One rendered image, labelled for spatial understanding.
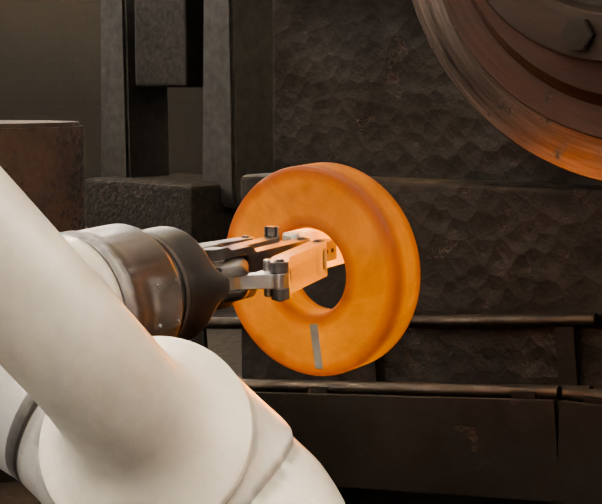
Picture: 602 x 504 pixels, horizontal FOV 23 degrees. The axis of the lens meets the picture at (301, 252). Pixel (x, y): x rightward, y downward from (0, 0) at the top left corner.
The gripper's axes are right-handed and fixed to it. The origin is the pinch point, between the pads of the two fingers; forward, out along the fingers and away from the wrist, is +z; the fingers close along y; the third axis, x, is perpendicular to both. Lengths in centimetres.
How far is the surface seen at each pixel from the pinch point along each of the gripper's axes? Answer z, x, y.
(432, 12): 22.1, 16.7, -2.5
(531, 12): 13.5, 16.3, 10.8
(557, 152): 21.4, 5.1, 9.1
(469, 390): 20.4, -15.2, 1.3
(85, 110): 634, -31, -612
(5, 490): 1.7, -24.4, -36.1
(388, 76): 37.1, 10.8, -16.0
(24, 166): 182, -16, -214
